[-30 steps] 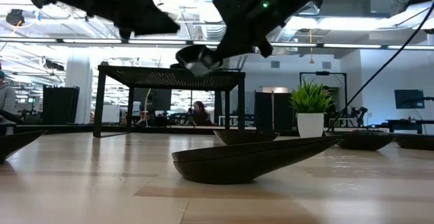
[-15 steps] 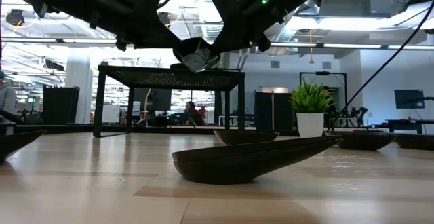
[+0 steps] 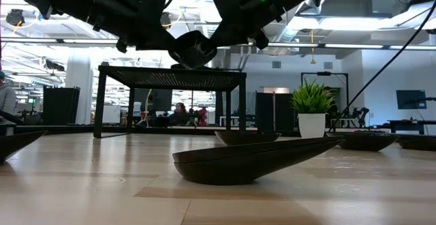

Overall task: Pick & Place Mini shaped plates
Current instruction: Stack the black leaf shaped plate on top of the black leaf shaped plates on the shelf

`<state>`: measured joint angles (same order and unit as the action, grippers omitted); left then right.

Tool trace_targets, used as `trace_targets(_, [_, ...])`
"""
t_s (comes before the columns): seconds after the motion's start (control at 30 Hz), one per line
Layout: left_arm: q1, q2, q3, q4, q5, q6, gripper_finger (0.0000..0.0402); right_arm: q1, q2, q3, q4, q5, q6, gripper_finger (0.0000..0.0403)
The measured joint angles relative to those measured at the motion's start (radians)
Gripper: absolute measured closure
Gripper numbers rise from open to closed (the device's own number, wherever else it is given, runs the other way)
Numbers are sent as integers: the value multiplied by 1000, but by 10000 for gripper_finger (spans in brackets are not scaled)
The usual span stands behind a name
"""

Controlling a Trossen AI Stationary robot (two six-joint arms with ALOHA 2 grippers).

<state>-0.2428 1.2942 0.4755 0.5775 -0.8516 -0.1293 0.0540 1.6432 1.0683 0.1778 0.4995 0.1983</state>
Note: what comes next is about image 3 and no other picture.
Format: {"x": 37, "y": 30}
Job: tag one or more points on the black background desk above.
{"x": 408, "y": 122}

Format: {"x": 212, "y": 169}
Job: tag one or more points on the white plastic jug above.
{"x": 137, "y": 109}

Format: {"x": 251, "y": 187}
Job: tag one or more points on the black folding partition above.
{"x": 272, "y": 112}
{"x": 61, "y": 105}
{"x": 160, "y": 100}

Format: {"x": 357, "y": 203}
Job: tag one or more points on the red background object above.
{"x": 203, "y": 116}

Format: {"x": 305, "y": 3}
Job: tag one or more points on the background black robot arm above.
{"x": 361, "y": 114}

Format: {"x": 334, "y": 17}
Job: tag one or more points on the black rectangular stand frame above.
{"x": 323, "y": 73}

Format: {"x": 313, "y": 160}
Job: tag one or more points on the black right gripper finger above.
{"x": 226, "y": 27}
{"x": 243, "y": 35}

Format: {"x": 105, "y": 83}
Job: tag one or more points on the small grey bin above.
{"x": 7, "y": 131}

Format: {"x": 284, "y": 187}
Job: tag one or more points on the black wall monitor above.
{"x": 410, "y": 99}

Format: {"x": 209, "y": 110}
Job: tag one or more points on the black teardrop mini plate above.
{"x": 364, "y": 143}
{"x": 419, "y": 144}
{"x": 245, "y": 139}
{"x": 13, "y": 145}
{"x": 238, "y": 170}

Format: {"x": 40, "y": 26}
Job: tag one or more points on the black faceted mini plate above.
{"x": 192, "y": 49}

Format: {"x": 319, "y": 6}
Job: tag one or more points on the silver ceiling air duct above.
{"x": 289, "y": 30}
{"x": 203, "y": 7}

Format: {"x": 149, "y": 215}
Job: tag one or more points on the black perforated metal shelf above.
{"x": 170, "y": 78}

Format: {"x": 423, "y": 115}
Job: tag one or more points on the white building column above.
{"x": 79, "y": 82}

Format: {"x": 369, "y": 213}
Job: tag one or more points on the black aluminium table frame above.
{"x": 68, "y": 130}

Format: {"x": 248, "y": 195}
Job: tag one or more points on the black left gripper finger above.
{"x": 153, "y": 42}
{"x": 165, "y": 34}

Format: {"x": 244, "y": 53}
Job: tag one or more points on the green plant in white pot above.
{"x": 311, "y": 124}

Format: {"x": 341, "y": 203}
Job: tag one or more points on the white ceiling light strip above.
{"x": 293, "y": 44}
{"x": 30, "y": 41}
{"x": 354, "y": 46}
{"x": 88, "y": 41}
{"x": 412, "y": 47}

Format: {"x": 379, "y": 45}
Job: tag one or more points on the white board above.
{"x": 111, "y": 114}

